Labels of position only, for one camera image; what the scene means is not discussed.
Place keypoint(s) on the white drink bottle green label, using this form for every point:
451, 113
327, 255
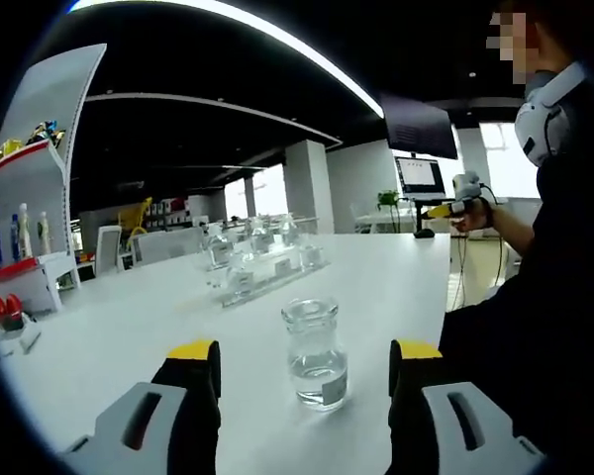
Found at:
43, 235

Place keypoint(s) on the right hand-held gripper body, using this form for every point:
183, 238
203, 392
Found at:
466, 185

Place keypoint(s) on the yellow shopping cart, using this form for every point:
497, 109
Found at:
134, 215

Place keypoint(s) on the dark wall monitor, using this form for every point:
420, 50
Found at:
421, 128

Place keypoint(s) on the laptop screen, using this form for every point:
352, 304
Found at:
421, 173

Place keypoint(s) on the clear acrylic reagent rack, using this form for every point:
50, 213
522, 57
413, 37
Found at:
277, 282

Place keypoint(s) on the curved ceiling light strip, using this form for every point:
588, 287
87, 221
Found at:
366, 98

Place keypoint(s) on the person's head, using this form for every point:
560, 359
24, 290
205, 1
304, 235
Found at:
554, 59

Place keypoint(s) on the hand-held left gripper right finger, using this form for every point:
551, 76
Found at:
450, 425

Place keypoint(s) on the white display shelf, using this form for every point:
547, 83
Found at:
44, 99

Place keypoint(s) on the background display shelving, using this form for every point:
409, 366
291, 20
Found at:
178, 208

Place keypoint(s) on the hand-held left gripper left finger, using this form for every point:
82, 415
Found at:
143, 425

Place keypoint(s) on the white office chair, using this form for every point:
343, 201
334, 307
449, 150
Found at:
109, 250
166, 246

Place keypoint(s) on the white wearable device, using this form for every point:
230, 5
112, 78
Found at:
534, 128

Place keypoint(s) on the green potted plant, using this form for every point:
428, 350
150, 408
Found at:
388, 198

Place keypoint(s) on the pile of colourful snack packets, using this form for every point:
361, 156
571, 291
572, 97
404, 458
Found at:
10, 147

